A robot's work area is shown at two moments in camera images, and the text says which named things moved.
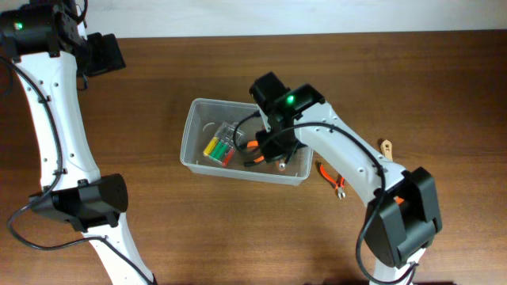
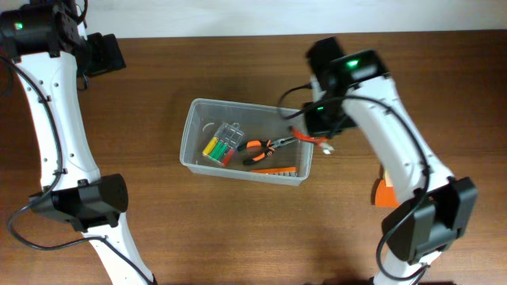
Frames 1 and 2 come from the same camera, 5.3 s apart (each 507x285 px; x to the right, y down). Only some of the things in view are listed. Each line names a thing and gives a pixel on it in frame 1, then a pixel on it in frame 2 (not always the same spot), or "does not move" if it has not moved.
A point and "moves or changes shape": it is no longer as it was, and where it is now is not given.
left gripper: x=110 y=56 does not move
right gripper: x=269 y=150 → x=314 y=126
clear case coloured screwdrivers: x=221 y=146 does not move
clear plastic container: x=219 y=139 does not move
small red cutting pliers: x=338 y=182 moves or changes shape
